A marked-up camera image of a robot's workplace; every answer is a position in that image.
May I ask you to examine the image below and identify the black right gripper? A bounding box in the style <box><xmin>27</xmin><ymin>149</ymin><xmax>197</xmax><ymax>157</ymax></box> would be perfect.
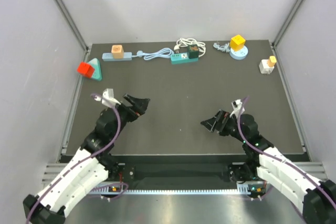
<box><xmin>201</xmin><ymin>109</ymin><xmax>247</xmax><ymax>143</ymax></box>

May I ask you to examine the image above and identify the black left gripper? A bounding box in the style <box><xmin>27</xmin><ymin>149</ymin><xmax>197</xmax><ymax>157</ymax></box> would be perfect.
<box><xmin>111</xmin><ymin>94</ymin><xmax>150</xmax><ymax>141</ymax></box>

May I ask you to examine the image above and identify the teal triangular socket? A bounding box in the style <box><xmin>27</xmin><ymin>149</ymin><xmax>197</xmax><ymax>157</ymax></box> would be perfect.
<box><xmin>88</xmin><ymin>58</ymin><xmax>102</xmax><ymax>81</ymax></box>

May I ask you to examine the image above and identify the teal power strip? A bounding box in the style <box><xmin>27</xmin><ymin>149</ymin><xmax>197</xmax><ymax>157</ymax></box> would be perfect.
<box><xmin>171</xmin><ymin>53</ymin><xmax>198</xmax><ymax>65</ymax></box>

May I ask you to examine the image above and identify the red cube plug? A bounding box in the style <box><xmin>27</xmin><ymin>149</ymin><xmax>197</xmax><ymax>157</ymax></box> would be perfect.
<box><xmin>77</xmin><ymin>62</ymin><xmax>95</xmax><ymax>79</ymax></box>

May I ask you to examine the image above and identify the round light blue socket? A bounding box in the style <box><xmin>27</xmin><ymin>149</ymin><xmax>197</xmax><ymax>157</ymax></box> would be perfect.
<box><xmin>229</xmin><ymin>46</ymin><xmax>248</xmax><ymax>60</ymax></box>

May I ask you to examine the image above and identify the grey blue cable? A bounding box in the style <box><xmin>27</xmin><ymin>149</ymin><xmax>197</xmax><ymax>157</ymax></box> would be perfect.
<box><xmin>212</xmin><ymin>41</ymin><xmax>232</xmax><ymax>53</ymax></box>

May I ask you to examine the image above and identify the dark green cube plug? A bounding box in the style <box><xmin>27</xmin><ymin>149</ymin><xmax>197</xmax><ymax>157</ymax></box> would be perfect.
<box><xmin>187</xmin><ymin>44</ymin><xmax>200</xmax><ymax>59</ymax></box>

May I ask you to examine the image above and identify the white power cable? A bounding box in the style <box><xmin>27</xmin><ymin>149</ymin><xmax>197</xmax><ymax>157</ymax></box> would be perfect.
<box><xmin>173</xmin><ymin>38</ymin><xmax>207</xmax><ymax>58</ymax></box>

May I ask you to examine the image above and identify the yellow cube plug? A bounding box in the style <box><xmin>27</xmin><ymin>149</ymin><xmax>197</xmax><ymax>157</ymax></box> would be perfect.
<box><xmin>229</xmin><ymin>35</ymin><xmax>246</xmax><ymax>51</ymax></box>

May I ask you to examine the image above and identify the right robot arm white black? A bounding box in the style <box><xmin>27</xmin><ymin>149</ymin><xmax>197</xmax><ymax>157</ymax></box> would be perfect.
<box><xmin>201</xmin><ymin>110</ymin><xmax>335</xmax><ymax>223</ymax></box>

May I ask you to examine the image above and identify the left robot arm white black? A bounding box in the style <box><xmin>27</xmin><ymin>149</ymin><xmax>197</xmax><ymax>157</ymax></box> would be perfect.
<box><xmin>23</xmin><ymin>89</ymin><xmax>150</xmax><ymax>223</ymax></box>

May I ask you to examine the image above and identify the orange cube plug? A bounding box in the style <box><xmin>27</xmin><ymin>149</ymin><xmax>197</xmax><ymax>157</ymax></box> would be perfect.
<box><xmin>111</xmin><ymin>45</ymin><xmax>124</xmax><ymax>59</ymax></box>

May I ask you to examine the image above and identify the white cube socket adapter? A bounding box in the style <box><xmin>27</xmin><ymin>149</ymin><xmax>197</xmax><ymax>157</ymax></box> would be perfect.
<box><xmin>259</xmin><ymin>59</ymin><xmax>275</xmax><ymax>74</ymax></box>

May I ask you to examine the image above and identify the small orange plug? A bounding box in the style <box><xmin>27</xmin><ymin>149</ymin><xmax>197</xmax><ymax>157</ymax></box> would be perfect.
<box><xmin>267</xmin><ymin>56</ymin><xmax>277</xmax><ymax>68</ymax></box>

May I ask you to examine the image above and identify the light blue power strip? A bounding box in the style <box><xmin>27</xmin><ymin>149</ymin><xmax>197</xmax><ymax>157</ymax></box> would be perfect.
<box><xmin>102</xmin><ymin>52</ymin><xmax>132</xmax><ymax>62</ymax></box>

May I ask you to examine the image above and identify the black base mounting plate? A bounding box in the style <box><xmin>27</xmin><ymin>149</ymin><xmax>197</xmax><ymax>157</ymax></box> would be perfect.
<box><xmin>108</xmin><ymin>163</ymin><xmax>261</xmax><ymax>184</ymax></box>

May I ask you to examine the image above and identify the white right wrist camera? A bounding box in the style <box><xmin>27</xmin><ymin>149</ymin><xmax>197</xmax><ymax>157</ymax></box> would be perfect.
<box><xmin>230</xmin><ymin>99</ymin><xmax>245</xmax><ymax>117</ymax></box>

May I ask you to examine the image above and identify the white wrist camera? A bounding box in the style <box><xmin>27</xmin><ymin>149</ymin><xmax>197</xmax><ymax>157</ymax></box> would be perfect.
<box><xmin>93</xmin><ymin>88</ymin><xmax>121</xmax><ymax>108</ymax></box>
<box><xmin>230</xmin><ymin>99</ymin><xmax>245</xmax><ymax>117</ymax></box>

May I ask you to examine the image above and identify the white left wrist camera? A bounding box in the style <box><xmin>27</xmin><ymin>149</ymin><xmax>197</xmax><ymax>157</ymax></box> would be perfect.
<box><xmin>93</xmin><ymin>88</ymin><xmax>121</xmax><ymax>108</ymax></box>

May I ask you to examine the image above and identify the light blue power cable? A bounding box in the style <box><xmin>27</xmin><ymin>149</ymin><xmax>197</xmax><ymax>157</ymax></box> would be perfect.
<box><xmin>131</xmin><ymin>47</ymin><xmax>174</xmax><ymax>61</ymax></box>

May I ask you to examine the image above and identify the light blue cable duct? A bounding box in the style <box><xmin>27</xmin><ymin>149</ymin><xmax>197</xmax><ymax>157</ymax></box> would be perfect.
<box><xmin>89</xmin><ymin>184</ymin><xmax>266</xmax><ymax>196</ymax></box>

